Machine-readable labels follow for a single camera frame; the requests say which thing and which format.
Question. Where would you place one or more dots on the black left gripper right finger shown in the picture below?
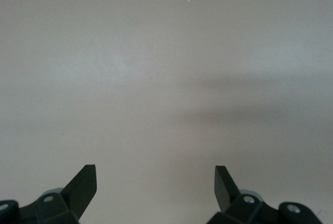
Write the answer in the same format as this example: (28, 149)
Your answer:
(234, 208)

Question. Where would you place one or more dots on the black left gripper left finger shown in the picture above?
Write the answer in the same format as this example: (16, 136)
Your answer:
(67, 203)

